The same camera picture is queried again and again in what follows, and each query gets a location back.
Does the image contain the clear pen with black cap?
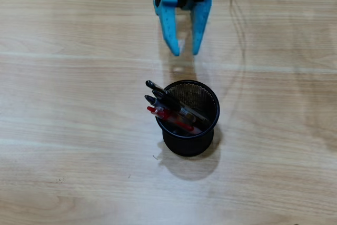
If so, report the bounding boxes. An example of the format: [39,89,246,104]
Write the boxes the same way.
[145,80,210,122]

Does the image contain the black retractable pen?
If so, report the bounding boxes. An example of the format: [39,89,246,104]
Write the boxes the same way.
[151,90,201,128]

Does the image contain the red retractable pen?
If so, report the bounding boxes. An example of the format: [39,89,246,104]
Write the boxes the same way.
[146,106,203,134]

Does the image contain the black mesh pen holder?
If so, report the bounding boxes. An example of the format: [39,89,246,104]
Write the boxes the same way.
[154,79,221,157]

